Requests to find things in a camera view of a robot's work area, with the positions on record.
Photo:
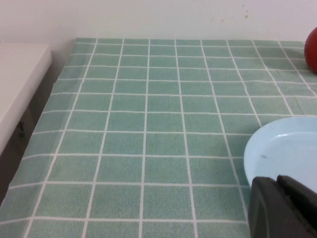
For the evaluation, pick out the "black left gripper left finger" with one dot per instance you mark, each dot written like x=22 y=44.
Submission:
x=267 y=213

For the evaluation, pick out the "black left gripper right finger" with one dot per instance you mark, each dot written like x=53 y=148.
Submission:
x=303 y=205

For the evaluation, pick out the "green checkered tablecloth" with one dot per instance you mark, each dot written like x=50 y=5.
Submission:
x=138 y=124

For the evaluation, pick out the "white side table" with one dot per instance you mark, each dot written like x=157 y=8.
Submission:
x=17 y=84

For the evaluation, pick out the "light blue plastic plate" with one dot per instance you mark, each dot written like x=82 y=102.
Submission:
x=284 y=146

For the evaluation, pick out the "red apple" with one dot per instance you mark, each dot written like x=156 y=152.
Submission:
x=312 y=52

